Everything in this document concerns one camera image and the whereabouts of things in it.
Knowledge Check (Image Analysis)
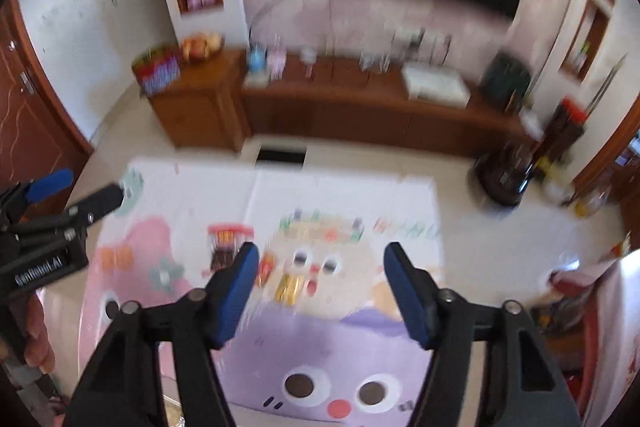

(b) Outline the dark green air fryer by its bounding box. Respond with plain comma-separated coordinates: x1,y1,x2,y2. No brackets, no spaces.
481,53,532,112

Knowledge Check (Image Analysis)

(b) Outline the tall jar with red lid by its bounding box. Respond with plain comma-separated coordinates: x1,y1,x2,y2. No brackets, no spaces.
542,97,586,168

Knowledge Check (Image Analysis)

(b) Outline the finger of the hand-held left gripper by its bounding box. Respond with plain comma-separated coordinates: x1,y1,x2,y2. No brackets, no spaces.
0,168,76,228
10,183,126,240

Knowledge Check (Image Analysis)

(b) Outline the small red black packet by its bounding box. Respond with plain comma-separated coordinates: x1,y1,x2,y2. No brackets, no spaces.
207,223,253,273

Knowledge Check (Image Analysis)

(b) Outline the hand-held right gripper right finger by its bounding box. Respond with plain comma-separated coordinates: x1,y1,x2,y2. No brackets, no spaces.
382,242,583,427

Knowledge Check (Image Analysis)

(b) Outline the person's left hand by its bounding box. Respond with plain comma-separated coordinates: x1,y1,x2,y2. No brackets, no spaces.
22,294,57,370

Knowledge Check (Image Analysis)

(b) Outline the wooden television cabinet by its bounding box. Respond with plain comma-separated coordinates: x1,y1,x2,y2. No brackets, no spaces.
147,49,538,158

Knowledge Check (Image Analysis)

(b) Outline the small gold packet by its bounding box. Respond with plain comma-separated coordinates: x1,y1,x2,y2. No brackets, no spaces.
274,272,307,305

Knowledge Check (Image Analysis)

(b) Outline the brown wooden door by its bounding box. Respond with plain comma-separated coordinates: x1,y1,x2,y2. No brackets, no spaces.
0,0,96,218

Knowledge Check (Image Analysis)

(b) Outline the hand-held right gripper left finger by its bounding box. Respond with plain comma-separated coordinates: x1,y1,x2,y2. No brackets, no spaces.
62,242,261,427

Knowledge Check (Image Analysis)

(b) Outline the pink toy figure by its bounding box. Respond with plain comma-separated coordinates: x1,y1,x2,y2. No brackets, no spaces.
267,47,287,78

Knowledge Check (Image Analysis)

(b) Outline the small orange packet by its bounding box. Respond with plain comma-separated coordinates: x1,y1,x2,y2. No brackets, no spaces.
256,252,277,288

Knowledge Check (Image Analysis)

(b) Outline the red round tin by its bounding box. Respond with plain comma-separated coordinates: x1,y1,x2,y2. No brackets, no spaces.
131,48,183,96

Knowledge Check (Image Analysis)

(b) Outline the dark brown jar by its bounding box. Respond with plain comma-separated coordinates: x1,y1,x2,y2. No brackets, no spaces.
472,142,536,208

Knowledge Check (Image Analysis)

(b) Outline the white cloth with red trim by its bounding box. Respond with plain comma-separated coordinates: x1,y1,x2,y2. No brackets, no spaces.
582,252,640,427

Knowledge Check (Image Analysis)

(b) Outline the white set-top box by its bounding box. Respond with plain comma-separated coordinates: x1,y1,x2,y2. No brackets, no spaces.
401,63,472,108

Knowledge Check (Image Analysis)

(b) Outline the bowl of fruit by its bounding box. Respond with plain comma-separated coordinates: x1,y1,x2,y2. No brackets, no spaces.
180,32,224,62

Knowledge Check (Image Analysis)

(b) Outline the blue snow globe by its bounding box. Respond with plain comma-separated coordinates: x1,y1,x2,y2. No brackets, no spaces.
247,43,267,75

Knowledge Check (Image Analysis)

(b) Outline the cartoon printed tablecloth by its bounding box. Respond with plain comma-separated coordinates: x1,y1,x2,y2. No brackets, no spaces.
77,157,446,427

